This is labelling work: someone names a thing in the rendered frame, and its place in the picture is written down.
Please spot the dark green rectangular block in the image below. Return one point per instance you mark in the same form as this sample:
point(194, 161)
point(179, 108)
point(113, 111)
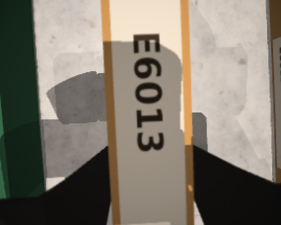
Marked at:
point(21, 167)

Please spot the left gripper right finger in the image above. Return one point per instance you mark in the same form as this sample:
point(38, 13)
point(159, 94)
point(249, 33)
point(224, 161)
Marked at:
point(228, 195)

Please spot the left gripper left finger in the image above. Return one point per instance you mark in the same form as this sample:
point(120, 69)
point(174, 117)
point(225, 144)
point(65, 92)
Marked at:
point(83, 198)

